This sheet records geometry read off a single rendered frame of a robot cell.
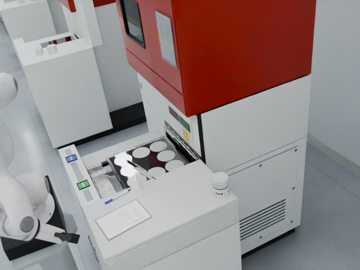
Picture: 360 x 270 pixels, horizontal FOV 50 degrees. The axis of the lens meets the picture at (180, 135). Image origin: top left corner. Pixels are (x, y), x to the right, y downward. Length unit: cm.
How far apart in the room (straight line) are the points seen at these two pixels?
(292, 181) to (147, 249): 118
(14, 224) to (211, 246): 93
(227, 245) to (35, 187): 91
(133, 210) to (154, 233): 17
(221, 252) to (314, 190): 150
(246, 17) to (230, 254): 110
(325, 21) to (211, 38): 161
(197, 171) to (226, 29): 68
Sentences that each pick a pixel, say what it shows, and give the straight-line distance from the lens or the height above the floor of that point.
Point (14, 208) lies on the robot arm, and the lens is 124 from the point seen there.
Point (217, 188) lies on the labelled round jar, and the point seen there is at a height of 102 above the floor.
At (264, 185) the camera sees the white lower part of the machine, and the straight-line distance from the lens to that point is 236.
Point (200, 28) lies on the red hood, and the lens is 169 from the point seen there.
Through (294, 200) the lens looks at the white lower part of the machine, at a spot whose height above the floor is 35.
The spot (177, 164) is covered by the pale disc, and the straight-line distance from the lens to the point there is 207.
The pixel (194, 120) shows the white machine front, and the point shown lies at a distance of 187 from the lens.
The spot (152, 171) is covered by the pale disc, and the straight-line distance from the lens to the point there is 205.
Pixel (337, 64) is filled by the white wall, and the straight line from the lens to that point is 321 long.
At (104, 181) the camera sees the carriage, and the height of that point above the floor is 88.
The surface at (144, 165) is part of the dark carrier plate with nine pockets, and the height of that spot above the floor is 90.
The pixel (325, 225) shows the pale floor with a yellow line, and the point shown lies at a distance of 300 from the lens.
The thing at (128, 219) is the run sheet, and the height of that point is 97.
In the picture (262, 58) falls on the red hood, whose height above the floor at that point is 140.
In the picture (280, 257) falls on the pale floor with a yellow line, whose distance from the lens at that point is 277.
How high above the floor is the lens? 216
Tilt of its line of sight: 33 degrees down
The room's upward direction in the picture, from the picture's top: 8 degrees counter-clockwise
